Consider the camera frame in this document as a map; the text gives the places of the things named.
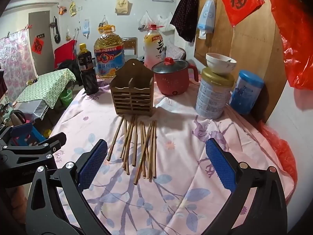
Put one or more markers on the wooden chopstick holder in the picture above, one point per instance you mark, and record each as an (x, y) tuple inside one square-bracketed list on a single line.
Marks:
[(132, 100)]

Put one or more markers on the dark soy sauce bottle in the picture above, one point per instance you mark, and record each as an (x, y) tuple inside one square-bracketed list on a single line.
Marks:
[(88, 78)]

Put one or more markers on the white plastic bag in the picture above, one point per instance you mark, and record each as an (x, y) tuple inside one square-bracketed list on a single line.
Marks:
[(166, 23)]

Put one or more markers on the crumpled red plastic bag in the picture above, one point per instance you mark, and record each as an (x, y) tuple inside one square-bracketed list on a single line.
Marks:
[(281, 151)]

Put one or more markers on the blue mask pack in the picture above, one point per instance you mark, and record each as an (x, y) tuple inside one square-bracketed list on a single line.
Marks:
[(86, 28)]

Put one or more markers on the beige tote bag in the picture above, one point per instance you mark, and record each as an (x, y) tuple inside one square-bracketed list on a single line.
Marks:
[(122, 6)]

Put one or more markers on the hanging red plastic bag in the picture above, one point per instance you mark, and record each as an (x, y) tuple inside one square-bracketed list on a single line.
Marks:
[(296, 41)]

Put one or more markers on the plastic snack bag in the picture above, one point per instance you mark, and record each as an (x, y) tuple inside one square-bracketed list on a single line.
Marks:
[(104, 22)]

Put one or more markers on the blue lidded canister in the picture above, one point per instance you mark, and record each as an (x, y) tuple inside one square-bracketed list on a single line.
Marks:
[(245, 93)]

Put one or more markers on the small clear hanging bag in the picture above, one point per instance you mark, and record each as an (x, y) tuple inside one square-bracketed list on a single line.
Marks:
[(68, 36)]

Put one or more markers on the small yellow bag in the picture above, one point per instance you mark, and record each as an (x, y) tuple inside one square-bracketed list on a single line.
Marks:
[(72, 8)]

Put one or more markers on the clear plastic bag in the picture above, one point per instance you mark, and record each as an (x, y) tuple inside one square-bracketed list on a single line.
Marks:
[(145, 22)]

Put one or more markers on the black garment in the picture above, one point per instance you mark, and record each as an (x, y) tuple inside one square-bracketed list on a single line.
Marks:
[(71, 68)]

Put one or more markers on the dark dotted garment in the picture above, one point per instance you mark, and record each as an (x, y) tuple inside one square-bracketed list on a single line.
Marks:
[(185, 12)]

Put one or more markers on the pink floral sheet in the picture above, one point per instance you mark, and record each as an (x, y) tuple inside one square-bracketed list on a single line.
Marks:
[(14, 61)]

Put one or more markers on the glass pot lid red knob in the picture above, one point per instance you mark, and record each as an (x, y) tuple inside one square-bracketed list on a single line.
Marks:
[(176, 66)]

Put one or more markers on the pink drink bottle red cap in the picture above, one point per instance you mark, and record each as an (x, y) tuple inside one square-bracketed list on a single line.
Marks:
[(154, 49)]

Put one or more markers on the group of wooden chopsticks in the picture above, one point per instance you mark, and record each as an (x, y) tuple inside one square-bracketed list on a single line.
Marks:
[(134, 137)]

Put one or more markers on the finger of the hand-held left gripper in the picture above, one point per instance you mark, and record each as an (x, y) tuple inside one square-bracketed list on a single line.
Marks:
[(19, 130), (49, 143)]

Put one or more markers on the black hanging bag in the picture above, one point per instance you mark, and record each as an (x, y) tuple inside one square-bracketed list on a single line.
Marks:
[(57, 36)]

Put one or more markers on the large yellow cooking oil bottle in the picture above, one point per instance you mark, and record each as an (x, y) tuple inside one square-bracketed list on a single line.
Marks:
[(108, 53)]

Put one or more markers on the red electric cooking pot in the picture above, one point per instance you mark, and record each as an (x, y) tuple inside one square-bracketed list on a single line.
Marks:
[(171, 83)]

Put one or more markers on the milk powder tin gold lid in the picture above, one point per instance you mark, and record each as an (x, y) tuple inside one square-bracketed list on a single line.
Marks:
[(212, 95)]

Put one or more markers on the small red paper poster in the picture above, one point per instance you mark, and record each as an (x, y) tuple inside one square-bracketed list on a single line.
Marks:
[(37, 46)]

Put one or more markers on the green bucket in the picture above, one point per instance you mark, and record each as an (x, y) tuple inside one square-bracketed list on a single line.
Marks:
[(66, 99)]

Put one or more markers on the plywood board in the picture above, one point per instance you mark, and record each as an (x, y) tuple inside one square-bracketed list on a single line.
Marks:
[(256, 53)]

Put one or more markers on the large red paper poster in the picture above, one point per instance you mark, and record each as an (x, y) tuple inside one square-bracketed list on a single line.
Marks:
[(240, 2)]

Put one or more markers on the green patterned cloth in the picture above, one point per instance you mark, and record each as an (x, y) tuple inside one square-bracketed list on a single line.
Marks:
[(46, 85)]

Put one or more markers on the blue plastic stool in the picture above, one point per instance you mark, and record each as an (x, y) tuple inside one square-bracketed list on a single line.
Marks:
[(36, 135)]

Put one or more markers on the white bowl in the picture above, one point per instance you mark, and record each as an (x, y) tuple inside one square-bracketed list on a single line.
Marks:
[(220, 66)]

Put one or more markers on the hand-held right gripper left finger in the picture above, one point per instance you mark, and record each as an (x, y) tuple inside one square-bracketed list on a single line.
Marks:
[(94, 164)]

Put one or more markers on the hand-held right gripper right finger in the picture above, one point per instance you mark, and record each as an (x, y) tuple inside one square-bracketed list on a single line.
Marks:
[(220, 164)]

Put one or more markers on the red cloth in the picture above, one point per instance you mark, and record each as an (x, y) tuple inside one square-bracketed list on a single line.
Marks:
[(64, 53)]

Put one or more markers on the blue white tissue pack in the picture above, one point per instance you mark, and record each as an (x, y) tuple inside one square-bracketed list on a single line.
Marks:
[(206, 17)]

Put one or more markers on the grey door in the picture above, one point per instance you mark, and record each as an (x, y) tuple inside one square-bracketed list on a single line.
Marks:
[(41, 24)]

